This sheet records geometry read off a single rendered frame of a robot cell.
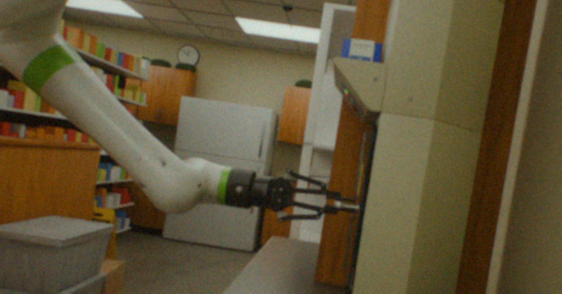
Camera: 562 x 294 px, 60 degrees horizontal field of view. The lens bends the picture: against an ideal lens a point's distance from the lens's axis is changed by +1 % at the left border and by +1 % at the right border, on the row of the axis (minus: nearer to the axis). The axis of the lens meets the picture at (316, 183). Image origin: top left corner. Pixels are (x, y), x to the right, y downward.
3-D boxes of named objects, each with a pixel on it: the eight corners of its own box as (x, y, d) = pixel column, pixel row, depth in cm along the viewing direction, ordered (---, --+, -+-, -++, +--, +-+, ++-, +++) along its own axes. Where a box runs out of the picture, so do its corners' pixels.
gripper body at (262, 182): (248, 209, 109) (289, 215, 109) (254, 172, 109) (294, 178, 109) (254, 207, 117) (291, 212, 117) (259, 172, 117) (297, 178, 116)
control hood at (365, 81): (371, 124, 132) (376, 87, 132) (381, 111, 100) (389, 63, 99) (329, 118, 133) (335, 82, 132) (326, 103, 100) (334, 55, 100)
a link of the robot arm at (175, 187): (97, 65, 104) (64, 103, 106) (67, 58, 93) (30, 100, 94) (219, 184, 106) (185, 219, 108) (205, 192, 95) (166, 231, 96)
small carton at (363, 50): (370, 72, 112) (374, 46, 112) (370, 68, 107) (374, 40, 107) (349, 69, 113) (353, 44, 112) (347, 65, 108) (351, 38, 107)
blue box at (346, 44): (374, 86, 130) (379, 53, 129) (377, 80, 120) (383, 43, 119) (337, 81, 130) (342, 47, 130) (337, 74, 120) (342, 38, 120)
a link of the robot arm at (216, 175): (182, 153, 118) (176, 197, 120) (162, 156, 106) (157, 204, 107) (238, 161, 118) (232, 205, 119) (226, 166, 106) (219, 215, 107)
